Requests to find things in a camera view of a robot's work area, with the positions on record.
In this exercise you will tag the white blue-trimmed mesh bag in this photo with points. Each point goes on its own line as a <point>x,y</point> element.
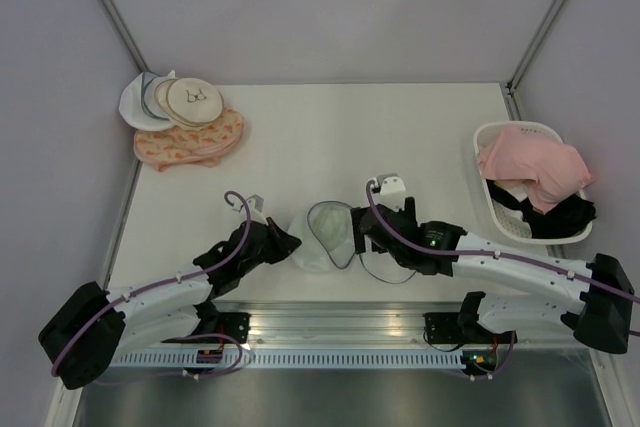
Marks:
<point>138,106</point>

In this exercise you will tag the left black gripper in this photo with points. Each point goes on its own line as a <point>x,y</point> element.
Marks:
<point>285,244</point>

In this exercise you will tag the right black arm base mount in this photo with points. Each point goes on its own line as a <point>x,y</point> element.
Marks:
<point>456,330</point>

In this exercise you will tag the black garment in basket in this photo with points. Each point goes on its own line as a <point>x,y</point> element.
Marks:
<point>568,218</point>

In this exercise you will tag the white slotted cable duct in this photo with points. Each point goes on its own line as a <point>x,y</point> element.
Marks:
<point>294,359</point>

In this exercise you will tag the pale green bra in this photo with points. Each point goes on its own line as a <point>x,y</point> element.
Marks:
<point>330,222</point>

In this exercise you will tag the white mesh laundry bag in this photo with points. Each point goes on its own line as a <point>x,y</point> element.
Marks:
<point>312,256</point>

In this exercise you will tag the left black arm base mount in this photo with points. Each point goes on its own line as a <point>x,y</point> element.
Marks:
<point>233,324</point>

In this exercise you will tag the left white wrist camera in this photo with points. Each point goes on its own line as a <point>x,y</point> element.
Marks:
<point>253,209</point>

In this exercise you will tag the beige bag with bra drawing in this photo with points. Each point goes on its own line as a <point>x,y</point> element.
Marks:
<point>189,103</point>

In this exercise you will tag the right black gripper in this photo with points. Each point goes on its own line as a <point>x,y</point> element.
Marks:
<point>359,239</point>

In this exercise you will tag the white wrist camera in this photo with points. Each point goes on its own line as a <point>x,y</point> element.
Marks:
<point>387,185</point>
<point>253,209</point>

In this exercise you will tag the aluminium mounting rail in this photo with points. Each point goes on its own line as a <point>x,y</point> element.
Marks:
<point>333,325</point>

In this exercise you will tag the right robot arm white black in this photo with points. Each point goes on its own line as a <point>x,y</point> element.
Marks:
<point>592,300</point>

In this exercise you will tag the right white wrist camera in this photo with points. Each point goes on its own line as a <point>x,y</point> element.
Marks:
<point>387,185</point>

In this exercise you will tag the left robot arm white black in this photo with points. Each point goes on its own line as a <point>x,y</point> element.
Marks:
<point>96,326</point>

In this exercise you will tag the pink patterned laundry bag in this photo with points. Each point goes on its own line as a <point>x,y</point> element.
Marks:
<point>176,146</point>

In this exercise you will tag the white plastic laundry basket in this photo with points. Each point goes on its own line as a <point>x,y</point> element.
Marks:
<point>508,221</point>

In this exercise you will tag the pink bra in basket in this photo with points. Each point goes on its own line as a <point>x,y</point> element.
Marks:
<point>548,170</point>

